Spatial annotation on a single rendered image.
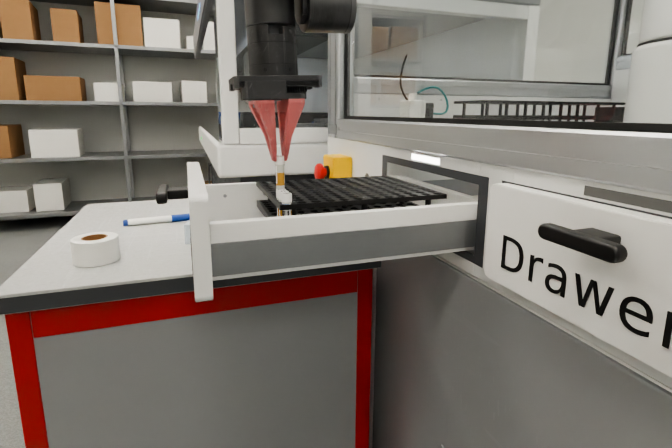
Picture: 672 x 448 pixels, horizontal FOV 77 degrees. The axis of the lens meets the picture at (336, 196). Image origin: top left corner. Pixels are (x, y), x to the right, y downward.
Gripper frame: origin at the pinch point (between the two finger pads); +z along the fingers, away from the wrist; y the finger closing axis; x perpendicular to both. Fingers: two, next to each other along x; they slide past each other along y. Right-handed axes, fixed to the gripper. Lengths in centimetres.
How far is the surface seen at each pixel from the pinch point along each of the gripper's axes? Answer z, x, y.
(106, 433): 43, 15, -27
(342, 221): 7.1, -8.8, 4.9
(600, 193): 2.8, -25.4, 22.8
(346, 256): 11.2, -9.0, 5.1
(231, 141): 3, 84, 2
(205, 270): 9.7, -10.7, -10.1
